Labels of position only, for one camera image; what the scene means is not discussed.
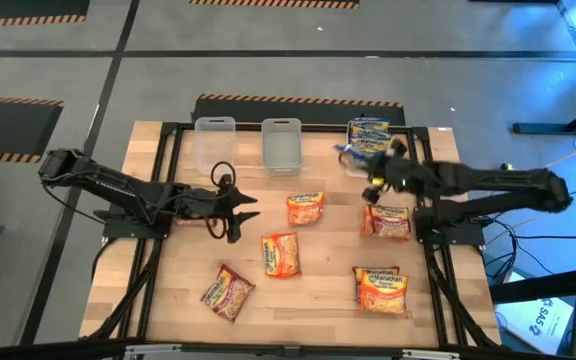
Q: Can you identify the black metal beam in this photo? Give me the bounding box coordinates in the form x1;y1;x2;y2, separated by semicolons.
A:
489;264;576;305

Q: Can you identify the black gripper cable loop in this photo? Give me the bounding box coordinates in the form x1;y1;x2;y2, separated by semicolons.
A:
210;160;238;191

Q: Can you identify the white plastic sorting bin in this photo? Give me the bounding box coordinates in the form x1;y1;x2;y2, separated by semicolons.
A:
344;119;391;180

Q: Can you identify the white printed cardboard box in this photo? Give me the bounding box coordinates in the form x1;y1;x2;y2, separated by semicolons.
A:
494;296;575;356

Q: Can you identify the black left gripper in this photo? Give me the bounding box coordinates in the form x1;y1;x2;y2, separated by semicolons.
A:
182;174;261;245

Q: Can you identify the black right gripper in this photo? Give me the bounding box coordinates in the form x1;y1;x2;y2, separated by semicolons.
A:
361;139;427;204

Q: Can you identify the clear plastic sorting bin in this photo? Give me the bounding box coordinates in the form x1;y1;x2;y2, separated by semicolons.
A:
193;116;238;177

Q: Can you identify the black camera rig bar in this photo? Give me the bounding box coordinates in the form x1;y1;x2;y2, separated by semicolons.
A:
0;338;576;360

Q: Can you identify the black hazard striped floor mat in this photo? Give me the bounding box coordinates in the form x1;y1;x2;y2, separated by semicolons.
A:
0;0;91;29
0;94;65;165
189;0;361;10
191;92;407;127

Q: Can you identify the black desk frame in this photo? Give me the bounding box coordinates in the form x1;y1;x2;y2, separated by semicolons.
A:
511;0;576;137

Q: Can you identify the silver metal bracket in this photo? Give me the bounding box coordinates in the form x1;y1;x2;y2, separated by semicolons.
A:
401;348;462;360
124;343;183;359

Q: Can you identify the black aluminium table frame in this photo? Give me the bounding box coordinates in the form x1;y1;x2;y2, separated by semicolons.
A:
81;121;502;349

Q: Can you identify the grey plastic sorting bin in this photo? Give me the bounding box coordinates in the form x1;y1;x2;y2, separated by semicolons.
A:
260;117;304;178

